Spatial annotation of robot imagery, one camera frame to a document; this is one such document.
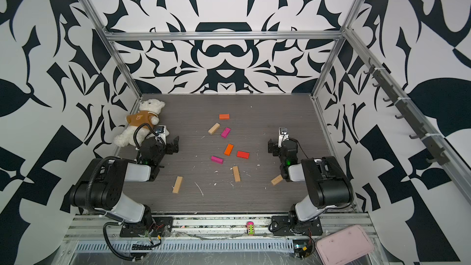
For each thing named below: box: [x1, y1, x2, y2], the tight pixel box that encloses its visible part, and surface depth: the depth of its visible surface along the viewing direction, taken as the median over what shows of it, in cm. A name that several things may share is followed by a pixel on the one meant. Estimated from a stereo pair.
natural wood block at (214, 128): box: [207, 122, 221, 135], surface depth 106 cm
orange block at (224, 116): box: [218, 114, 230, 120], surface depth 110 cm
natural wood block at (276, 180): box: [270, 174, 284, 186], surface depth 87 cm
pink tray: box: [315, 224, 375, 265], surface depth 71 cm
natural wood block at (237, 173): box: [232, 165, 242, 183], surface depth 90 cm
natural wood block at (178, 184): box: [172, 176, 184, 194], surface depth 86 cm
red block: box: [236, 150, 250, 160], surface depth 96 cm
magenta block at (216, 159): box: [210, 155, 224, 165], surface depth 94 cm
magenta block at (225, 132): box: [220, 127, 232, 139], surface depth 104 cm
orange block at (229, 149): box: [223, 143, 235, 157], surface depth 98 cm
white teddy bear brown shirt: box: [113, 98, 165, 146], surface depth 101 cm
